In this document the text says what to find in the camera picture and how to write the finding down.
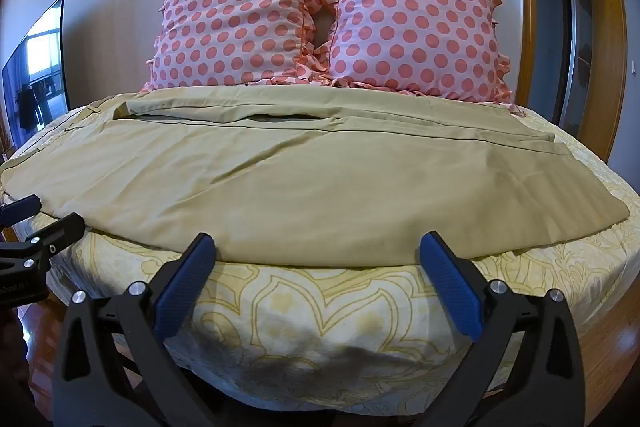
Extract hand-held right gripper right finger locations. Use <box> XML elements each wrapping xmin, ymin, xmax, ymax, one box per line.
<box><xmin>419</xmin><ymin>231</ymin><xmax>586</xmax><ymax>427</ymax></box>

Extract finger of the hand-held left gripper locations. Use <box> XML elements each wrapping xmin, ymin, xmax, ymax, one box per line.
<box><xmin>22</xmin><ymin>213</ymin><xmax>86</xmax><ymax>258</ymax></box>
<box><xmin>0</xmin><ymin>194</ymin><xmax>42</xmax><ymax>228</ymax></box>

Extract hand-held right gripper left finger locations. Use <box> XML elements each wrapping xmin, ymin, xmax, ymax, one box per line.
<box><xmin>52</xmin><ymin>233</ymin><xmax>218</xmax><ymax>427</ymax></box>

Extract khaki pants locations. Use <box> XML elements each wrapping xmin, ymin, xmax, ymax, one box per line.
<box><xmin>1</xmin><ymin>86</ymin><xmax>630</xmax><ymax>268</ymax></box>

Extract bed with yellow patterned sheet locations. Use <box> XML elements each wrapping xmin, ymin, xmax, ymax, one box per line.
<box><xmin>0</xmin><ymin>99</ymin><xmax>640</xmax><ymax>418</ymax></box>

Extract flat screen television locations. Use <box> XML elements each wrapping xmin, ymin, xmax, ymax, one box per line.
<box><xmin>1</xmin><ymin>0</ymin><xmax>70</xmax><ymax>152</ymax></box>

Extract pink polka dot pillow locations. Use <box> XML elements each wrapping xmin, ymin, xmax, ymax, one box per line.
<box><xmin>141</xmin><ymin>0</ymin><xmax>332</xmax><ymax>94</ymax></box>
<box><xmin>314</xmin><ymin>0</ymin><xmax>515</xmax><ymax>104</ymax></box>

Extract wooden door frame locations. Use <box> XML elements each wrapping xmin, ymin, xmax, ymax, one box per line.
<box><xmin>509</xmin><ymin>0</ymin><xmax>628</xmax><ymax>165</ymax></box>

